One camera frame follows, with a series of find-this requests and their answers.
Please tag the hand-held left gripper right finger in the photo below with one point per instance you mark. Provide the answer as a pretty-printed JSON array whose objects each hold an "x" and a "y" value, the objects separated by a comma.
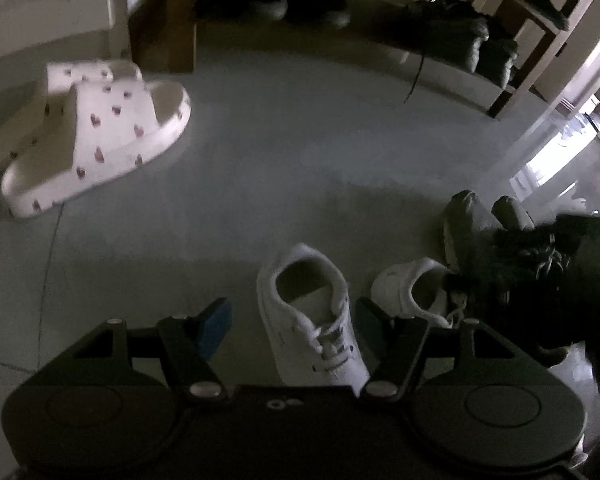
[{"x": 372, "y": 327}]

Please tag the dark grey shoe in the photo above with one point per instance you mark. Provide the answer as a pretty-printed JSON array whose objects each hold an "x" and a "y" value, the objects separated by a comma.
[
  {"x": 500, "y": 57},
  {"x": 450, "y": 30}
]

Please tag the grey mesh sneaker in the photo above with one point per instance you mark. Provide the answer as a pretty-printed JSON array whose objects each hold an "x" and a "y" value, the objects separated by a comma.
[
  {"x": 467, "y": 230},
  {"x": 515, "y": 210}
]

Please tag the white sneaker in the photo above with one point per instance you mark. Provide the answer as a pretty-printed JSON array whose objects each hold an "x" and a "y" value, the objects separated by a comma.
[
  {"x": 405, "y": 290},
  {"x": 300, "y": 320}
]

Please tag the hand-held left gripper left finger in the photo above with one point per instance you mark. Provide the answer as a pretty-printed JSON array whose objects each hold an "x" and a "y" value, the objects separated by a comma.
[{"x": 215, "y": 322}]

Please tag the wooden shoe rack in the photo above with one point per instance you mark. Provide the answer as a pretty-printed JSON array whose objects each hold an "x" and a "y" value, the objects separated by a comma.
[{"x": 182, "y": 20}]

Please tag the white heart print slipper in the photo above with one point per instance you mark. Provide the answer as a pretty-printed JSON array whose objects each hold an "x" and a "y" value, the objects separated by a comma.
[
  {"x": 80, "y": 72},
  {"x": 105, "y": 145}
]

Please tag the white panelled cabinet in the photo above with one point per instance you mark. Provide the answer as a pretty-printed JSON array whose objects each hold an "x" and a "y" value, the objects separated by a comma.
[{"x": 10, "y": 10}]

